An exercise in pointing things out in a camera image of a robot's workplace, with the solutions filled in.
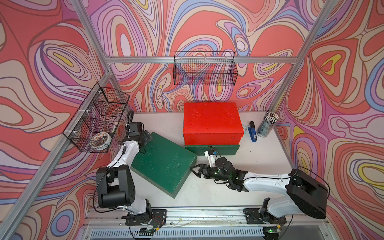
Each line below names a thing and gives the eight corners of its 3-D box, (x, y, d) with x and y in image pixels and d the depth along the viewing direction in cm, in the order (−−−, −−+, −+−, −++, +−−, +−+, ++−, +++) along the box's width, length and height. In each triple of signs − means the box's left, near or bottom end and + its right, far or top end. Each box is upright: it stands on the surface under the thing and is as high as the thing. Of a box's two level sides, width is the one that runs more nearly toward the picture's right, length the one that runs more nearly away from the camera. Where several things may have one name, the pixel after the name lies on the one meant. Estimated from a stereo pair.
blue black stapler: (251, 141, 105) (254, 137, 100) (246, 126, 114) (248, 121, 110) (256, 141, 105) (259, 137, 100) (251, 126, 114) (253, 121, 110)
